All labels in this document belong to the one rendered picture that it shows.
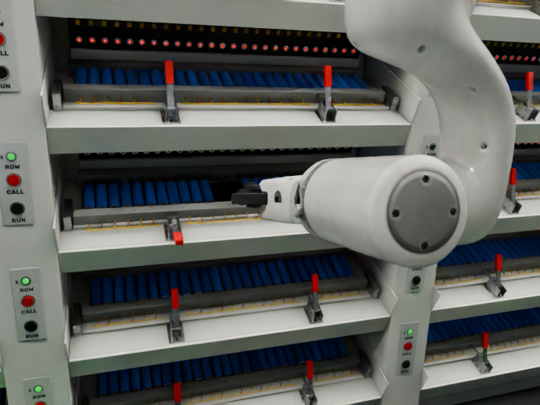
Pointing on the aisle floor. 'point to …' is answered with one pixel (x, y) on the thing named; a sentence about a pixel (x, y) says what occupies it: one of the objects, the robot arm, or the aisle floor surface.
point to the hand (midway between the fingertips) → (282, 192)
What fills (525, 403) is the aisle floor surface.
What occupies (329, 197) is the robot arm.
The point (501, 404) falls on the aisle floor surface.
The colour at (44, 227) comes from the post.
